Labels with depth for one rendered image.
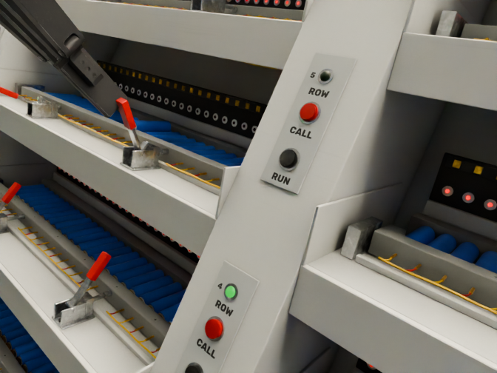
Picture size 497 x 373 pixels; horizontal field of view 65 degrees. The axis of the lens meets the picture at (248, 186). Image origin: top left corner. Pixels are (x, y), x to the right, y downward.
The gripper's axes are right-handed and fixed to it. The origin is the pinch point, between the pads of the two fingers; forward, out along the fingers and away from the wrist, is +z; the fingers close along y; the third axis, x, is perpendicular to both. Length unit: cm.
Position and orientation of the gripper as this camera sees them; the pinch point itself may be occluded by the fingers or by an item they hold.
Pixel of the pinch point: (95, 83)
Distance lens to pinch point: 44.5
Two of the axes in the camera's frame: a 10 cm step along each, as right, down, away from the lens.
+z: 5.1, 6.1, 6.1
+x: 5.4, -7.8, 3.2
